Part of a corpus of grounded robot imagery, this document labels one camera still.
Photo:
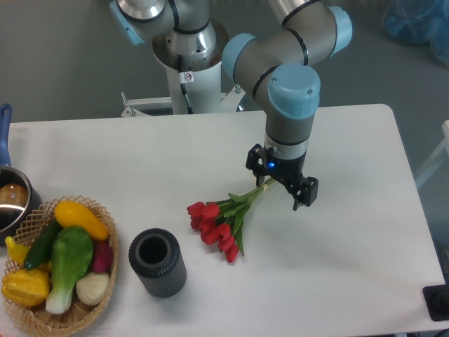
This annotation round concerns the black device at table edge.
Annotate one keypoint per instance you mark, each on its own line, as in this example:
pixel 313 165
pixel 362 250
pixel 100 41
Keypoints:
pixel 436 299

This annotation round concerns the blue plastic bag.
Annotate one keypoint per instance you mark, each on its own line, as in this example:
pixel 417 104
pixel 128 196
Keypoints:
pixel 419 23

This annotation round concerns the dark green cucumber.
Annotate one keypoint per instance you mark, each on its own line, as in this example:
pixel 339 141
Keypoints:
pixel 41 249

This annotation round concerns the small yellow gourd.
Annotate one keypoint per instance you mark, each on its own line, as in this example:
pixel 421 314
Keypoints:
pixel 17 252

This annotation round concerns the woven wicker basket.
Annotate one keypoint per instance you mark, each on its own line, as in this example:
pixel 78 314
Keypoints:
pixel 36 321

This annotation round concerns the white frame at right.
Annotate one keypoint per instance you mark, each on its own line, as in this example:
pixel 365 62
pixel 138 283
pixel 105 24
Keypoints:
pixel 434 161

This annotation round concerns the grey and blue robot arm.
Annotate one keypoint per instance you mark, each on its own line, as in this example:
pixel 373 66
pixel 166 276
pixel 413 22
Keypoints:
pixel 278 73

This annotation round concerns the red radish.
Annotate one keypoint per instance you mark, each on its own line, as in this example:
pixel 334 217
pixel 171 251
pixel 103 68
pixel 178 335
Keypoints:
pixel 102 257

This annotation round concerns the yellow bell pepper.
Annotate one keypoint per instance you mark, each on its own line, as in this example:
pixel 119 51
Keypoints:
pixel 26 287

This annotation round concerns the red tulip bouquet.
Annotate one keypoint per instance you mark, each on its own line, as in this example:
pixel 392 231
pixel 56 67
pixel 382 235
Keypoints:
pixel 222 222

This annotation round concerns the green bok choy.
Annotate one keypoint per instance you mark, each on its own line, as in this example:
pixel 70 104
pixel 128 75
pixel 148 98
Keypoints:
pixel 71 255

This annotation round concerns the yellow squash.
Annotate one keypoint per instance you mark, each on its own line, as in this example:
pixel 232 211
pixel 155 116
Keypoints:
pixel 71 213

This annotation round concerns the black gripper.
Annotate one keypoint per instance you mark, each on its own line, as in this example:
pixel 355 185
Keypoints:
pixel 288 172

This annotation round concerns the dark grey ribbed vase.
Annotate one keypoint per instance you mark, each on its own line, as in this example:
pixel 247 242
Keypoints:
pixel 156 258

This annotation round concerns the white garlic bulb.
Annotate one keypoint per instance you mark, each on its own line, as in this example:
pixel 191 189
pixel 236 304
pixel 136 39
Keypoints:
pixel 92 288

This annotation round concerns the blue handled saucepan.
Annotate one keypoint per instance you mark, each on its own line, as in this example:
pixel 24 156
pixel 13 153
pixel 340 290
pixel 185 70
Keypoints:
pixel 18 197

